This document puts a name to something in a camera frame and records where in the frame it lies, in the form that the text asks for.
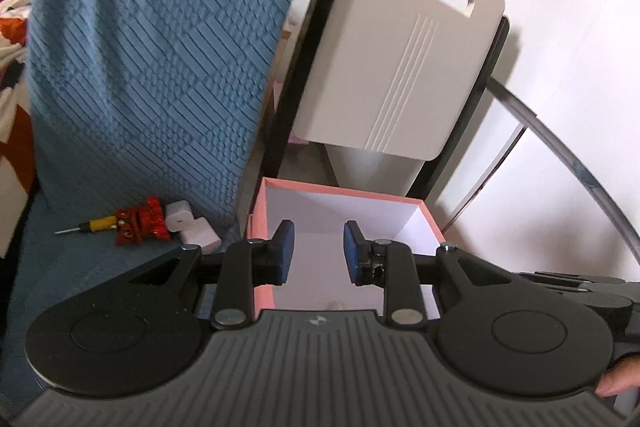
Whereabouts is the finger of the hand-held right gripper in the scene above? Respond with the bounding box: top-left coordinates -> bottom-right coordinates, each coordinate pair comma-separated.
517,271 -> 629,286
542,283 -> 633,308

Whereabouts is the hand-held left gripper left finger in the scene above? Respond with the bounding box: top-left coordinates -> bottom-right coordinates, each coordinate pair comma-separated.
127,219 -> 297,331

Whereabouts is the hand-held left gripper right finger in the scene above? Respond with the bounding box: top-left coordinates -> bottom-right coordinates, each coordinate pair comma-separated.
342,220 -> 505,328

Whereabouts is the pink cardboard box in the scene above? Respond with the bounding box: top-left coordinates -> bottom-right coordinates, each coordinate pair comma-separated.
245,177 -> 446,314

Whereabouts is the white charger plug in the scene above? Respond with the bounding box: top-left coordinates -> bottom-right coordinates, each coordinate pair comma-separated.
181,218 -> 222,254
165,201 -> 194,233

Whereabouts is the yellow handled screwdriver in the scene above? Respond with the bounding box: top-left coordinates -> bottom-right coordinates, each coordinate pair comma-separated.
54,216 -> 121,236

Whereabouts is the person's right hand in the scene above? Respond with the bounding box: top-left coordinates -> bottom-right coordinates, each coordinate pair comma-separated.
596,351 -> 640,399

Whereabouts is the curved grey metal bar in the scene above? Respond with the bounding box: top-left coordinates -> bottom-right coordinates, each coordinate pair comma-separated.
486,76 -> 640,269

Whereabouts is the light wooden furniture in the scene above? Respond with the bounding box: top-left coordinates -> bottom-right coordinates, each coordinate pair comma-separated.
271,19 -> 302,110

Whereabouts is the blue quilted sofa cover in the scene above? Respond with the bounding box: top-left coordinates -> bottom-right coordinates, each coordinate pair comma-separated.
7,0 -> 319,323

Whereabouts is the white chair with black frame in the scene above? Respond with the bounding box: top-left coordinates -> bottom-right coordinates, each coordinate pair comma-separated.
260,0 -> 512,208

